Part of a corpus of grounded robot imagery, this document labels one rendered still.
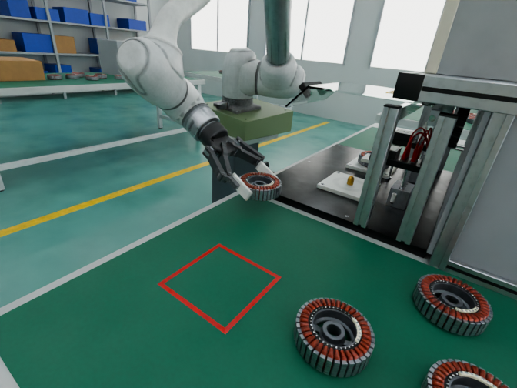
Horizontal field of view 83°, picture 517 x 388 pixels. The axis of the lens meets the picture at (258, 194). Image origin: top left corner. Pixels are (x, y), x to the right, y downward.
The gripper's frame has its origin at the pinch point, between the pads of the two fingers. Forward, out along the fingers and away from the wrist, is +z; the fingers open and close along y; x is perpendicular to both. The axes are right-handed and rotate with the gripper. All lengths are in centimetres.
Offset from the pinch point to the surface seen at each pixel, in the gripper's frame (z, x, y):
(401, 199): 28.0, 14.2, -23.0
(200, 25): -486, -216, -507
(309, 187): 8.4, -1.0, -18.1
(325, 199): 14.2, 2.5, -14.2
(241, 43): -362, -177, -505
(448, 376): 42, 21, 24
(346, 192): 17.0, 5.5, -20.0
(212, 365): 21.3, 5.0, 39.6
